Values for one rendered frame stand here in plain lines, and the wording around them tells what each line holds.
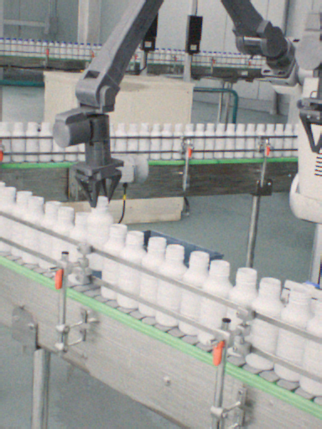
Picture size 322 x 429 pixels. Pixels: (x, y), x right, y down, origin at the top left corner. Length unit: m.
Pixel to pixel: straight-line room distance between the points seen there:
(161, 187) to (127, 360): 1.89
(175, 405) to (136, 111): 4.45
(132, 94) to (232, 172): 2.34
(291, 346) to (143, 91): 4.62
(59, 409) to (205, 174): 1.28
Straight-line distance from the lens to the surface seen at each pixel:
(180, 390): 1.46
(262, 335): 1.32
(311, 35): 1.30
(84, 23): 12.47
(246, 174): 3.60
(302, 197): 1.93
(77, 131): 1.48
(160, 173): 3.34
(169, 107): 5.91
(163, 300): 1.46
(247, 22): 1.86
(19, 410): 3.16
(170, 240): 2.29
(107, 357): 1.60
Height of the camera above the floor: 1.59
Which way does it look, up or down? 15 degrees down
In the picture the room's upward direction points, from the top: 4 degrees clockwise
